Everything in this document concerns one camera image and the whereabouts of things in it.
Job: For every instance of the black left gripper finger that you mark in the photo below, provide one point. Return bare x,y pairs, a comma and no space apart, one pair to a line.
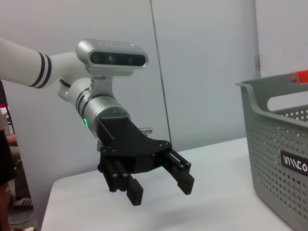
184,178
134,192

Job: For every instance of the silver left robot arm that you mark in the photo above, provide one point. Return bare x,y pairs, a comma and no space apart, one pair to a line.
48,69

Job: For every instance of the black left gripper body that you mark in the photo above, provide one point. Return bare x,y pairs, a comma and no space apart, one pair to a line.
130,144

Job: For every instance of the white dark-striped sneaker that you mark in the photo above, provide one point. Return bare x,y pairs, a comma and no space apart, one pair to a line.
22,203

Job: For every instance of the seated person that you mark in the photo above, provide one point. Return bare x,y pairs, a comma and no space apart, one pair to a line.
13,144

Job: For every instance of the standing person black shorts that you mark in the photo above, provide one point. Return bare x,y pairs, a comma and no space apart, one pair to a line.
6,156

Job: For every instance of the orange-red background bar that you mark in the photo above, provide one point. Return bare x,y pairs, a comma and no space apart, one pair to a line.
302,77

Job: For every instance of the grey perforated storage bin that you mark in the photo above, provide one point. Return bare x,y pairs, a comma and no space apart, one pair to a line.
272,144

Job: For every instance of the left wrist camera housing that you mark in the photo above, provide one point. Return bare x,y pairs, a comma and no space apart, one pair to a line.
113,57

